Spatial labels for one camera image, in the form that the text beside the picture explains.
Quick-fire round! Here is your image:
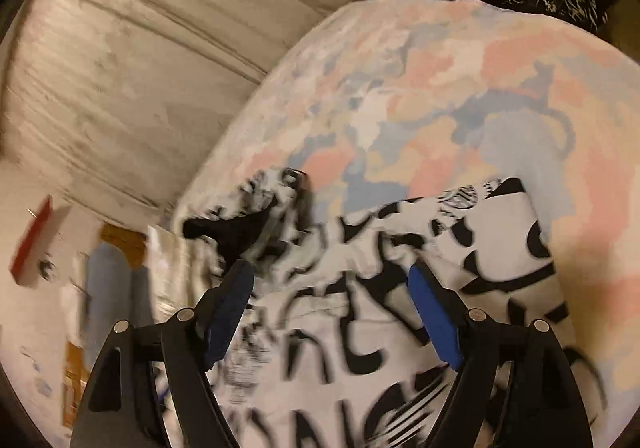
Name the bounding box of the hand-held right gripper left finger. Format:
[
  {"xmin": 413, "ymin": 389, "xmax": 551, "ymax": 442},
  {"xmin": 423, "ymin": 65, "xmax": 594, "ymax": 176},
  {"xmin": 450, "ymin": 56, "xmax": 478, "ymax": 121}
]
[{"xmin": 72, "ymin": 259, "xmax": 256, "ymax": 448}]

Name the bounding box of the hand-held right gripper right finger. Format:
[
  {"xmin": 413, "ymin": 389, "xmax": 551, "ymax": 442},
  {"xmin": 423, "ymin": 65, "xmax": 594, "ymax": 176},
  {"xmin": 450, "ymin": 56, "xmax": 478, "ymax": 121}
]
[{"xmin": 406, "ymin": 259, "xmax": 597, "ymax": 448}]

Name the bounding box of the black and white printed jacket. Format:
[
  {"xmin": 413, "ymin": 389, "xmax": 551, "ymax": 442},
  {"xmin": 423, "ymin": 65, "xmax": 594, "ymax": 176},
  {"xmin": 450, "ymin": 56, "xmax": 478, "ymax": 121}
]
[{"xmin": 172, "ymin": 167, "xmax": 608, "ymax": 448}]

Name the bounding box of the blue-grey pillow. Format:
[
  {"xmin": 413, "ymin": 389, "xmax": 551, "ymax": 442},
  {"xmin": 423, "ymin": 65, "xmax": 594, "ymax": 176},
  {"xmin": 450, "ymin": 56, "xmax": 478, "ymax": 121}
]
[{"xmin": 82, "ymin": 243, "xmax": 151, "ymax": 344}]

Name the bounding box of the white folded cloth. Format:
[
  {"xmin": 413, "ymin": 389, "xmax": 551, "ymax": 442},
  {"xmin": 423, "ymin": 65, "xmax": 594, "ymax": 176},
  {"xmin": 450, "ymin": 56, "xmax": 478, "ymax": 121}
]
[{"xmin": 60, "ymin": 278, "xmax": 91, "ymax": 346}]

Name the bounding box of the pastel patterned bed blanket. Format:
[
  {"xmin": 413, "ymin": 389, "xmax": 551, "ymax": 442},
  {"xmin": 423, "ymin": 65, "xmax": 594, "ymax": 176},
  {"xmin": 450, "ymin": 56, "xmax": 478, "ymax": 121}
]
[{"xmin": 175, "ymin": 0, "xmax": 640, "ymax": 448}]

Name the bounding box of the beige curtain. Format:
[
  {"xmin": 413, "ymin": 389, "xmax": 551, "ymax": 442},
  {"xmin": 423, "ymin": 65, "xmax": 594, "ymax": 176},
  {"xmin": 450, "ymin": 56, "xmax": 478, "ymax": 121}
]
[{"xmin": 0, "ymin": 0, "xmax": 411, "ymax": 224}]

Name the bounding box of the red wall shelf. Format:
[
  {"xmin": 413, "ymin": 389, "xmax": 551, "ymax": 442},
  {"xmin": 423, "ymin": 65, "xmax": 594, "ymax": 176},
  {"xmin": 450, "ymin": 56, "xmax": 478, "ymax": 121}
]
[{"xmin": 10, "ymin": 195, "xmax": 53, "ymax": 286}]

